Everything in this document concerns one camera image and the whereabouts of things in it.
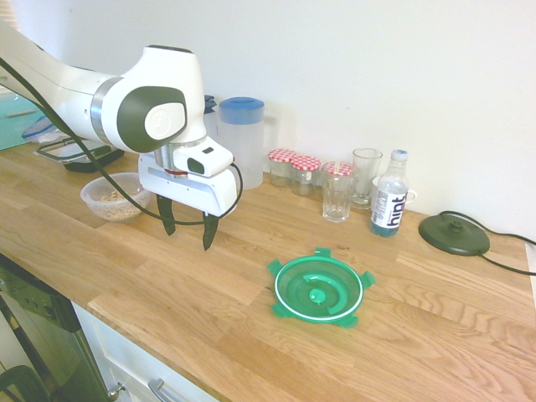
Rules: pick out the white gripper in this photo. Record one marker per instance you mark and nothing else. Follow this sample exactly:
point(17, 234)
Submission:
point(201, 194)

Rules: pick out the green round container lid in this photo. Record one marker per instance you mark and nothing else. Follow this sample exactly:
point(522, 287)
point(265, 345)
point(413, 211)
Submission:
point(301, 293)

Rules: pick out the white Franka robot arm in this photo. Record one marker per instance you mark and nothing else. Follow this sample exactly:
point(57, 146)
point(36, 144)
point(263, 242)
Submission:
point(167, 75)

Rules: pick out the pitcher with light blue lid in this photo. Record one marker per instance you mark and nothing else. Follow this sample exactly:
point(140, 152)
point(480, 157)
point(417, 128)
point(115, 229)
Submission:
point(243, 142)

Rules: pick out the pitcher with dark blue lid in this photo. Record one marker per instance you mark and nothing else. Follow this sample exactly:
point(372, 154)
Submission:
point(211, 121)

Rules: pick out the jar with red checkered lid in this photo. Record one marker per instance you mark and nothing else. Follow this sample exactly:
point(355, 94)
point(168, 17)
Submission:
point(339, 168)
point(305, 176)
point(281, 167)

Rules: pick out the rectangular container with black-framed lid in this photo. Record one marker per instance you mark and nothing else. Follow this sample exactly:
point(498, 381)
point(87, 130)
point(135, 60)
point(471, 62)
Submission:
point(84, 161)

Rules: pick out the clear bowl of cereal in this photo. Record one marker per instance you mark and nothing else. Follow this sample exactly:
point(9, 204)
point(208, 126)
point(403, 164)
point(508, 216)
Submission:
point(104, 205)

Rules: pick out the faceted glass tumbler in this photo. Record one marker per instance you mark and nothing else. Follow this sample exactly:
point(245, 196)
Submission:
point(338, 201)

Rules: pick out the clear zip bag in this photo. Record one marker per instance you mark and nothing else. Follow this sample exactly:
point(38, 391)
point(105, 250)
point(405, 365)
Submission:
point(42, 132)

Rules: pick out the stainless steel appliance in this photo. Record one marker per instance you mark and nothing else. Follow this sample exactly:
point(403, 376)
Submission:
point(46, 326)

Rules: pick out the silver cabinet knob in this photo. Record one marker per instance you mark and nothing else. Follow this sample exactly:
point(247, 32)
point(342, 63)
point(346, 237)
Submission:
point(114, 391)

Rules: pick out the tall clear drinking glass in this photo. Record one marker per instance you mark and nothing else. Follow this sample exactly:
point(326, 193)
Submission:
point(366, 167)

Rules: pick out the white mug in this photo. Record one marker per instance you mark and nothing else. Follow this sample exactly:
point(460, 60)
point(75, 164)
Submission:
point(377, 188)

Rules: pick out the teal cutting mat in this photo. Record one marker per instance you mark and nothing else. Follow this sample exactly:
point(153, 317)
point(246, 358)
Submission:
point(12, 125)

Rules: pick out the small pencil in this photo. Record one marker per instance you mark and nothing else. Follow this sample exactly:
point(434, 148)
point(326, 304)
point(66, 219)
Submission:
point(20, 113)

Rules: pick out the hint water bottle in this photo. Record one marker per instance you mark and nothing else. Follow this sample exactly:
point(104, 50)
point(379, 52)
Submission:
point(389, 201)

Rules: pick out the black kettle base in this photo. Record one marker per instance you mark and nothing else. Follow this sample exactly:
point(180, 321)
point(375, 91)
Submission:
point(454, 236)

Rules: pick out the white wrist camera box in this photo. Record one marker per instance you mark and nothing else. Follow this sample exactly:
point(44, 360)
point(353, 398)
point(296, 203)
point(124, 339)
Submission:
point(209, 157)

